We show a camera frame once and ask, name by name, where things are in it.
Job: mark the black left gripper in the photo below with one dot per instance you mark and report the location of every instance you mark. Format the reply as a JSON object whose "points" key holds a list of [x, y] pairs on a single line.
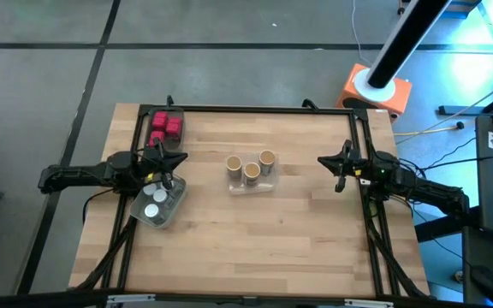
{"points": [[150, 160]]}

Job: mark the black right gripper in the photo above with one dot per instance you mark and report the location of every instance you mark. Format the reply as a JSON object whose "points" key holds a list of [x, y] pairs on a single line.
{"points": [[358, 166]]}

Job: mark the red block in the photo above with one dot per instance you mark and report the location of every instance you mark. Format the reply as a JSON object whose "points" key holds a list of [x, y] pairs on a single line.
{"points": [[156, 137]]}

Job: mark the red lid spice jar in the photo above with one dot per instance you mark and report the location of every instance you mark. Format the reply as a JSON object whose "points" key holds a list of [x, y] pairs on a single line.
{"points": [[174, 127]]}

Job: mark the red block edge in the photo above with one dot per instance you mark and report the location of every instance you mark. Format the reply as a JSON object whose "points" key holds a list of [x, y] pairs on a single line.
{"points": [[159, 120]]}

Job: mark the tan lid spice jar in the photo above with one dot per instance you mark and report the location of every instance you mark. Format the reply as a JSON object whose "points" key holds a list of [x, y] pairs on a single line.
{"points": [[267, 157], [252, 171], [233, 163]]}

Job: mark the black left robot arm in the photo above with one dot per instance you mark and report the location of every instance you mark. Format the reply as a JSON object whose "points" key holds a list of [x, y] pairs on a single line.
{"points": [[79, 175]]}

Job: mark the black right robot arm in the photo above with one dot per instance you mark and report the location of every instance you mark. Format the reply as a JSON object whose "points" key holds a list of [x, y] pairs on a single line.
{"points": [[435, 192]]}

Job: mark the dark translucent plastic bin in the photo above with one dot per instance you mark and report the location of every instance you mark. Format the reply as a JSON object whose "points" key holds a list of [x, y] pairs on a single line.
{"points": [[178, 145]]}

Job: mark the translucent grey plastic bin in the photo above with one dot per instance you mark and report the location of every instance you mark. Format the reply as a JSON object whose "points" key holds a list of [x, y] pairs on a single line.
{"points": [[165, 214]]}

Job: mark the clear plastic bin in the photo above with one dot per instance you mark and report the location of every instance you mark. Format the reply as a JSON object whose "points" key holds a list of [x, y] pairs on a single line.
{"points": [[268, 186]]}

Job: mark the white round disc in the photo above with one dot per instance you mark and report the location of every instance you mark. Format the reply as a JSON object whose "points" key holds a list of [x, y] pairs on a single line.
{"points": [[360, 87]]}

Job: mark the orange box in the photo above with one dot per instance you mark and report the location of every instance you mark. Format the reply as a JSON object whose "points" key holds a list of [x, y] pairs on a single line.
{"points": [[400, 92]]}

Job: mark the black floor bar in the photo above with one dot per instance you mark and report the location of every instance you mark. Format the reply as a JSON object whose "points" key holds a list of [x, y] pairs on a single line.
{"points": [[443, 226]]}

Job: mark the black stand foot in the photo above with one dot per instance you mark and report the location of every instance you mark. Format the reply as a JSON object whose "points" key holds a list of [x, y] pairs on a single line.
{"points": [[465, 110]]}

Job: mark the black pole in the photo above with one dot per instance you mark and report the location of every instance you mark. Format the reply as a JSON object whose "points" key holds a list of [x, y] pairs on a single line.
{"points": [[405, 38]]}

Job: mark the small grey round object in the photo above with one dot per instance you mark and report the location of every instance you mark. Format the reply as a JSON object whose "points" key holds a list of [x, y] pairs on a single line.
{"points": [[459, 276]]}

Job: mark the black cabinet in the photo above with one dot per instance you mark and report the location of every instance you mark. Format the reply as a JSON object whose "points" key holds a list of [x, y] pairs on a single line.
{"points": [[486, 252]]}

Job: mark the black front beam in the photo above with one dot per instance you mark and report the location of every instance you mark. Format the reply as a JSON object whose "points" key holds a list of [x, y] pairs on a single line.
{"points": [[37, 299]]}

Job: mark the black frame clamp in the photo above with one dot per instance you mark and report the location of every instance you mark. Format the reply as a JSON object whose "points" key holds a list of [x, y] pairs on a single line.
{"points": [[170, 101], [310, 104]]}

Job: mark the black aluminium table frame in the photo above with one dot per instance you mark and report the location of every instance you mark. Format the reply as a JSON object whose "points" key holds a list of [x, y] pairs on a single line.
{"points": [[272, 110]]}

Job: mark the silver metal bracket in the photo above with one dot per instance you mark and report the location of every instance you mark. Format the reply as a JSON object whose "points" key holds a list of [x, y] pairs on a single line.
{"points": [[368, 303], [131, 298]]}

